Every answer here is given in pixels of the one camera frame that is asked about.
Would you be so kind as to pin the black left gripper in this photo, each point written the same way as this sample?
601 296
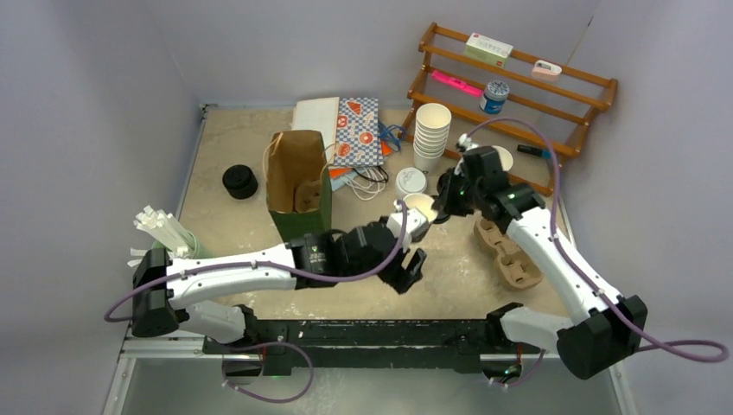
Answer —
411 271

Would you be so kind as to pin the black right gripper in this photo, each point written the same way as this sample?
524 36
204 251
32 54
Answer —
457 175

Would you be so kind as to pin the dark takeout coffee cup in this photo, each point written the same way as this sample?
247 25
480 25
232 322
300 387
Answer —
421 214

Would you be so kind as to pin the brown pulp cup carrier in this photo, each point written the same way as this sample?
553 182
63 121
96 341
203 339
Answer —
307 197

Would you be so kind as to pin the green paper bag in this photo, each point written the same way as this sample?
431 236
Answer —
291 158

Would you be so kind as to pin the single black coffee lid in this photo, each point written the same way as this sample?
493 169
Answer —
441 217

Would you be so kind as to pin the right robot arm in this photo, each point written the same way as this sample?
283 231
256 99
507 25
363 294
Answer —
600 329

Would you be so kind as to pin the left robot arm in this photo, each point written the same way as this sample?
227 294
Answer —
171 294

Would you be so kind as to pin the dark printed coffee cup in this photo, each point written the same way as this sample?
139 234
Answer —
505 156

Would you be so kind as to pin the dark blue marker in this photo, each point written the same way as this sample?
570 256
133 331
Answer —
533 151

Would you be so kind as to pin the white lid stack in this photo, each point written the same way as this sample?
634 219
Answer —
408 181

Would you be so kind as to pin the stack of white paper cups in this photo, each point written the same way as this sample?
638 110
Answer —
432 123

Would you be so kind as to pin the wooden shelf rack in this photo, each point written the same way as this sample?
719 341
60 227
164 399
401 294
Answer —
456 65

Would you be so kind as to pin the blue lidded jar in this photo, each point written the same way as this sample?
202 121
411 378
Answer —
494 96

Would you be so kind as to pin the orange paper bag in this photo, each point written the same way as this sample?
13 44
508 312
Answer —
335 172

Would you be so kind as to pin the pink highlighter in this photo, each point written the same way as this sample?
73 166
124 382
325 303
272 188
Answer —
455 83

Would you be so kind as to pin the blue checkered bakery bag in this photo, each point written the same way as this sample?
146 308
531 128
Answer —
357 143

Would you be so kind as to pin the pink white small case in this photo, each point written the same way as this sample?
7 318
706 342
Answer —
546 71

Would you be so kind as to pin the white green box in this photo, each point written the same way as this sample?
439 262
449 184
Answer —
487 50

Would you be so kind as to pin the green straw holder cup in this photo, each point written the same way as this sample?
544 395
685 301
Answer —
191 249

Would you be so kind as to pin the wrapped white straws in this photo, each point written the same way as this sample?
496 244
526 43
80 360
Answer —
160 225

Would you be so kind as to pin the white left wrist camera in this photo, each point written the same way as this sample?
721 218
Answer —
397 222

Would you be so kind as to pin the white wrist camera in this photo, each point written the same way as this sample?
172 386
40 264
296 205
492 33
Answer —
397 222
464 143

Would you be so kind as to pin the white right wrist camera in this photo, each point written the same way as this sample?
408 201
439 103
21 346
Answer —
464 143

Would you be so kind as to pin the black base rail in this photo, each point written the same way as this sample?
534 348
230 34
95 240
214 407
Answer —
468 346

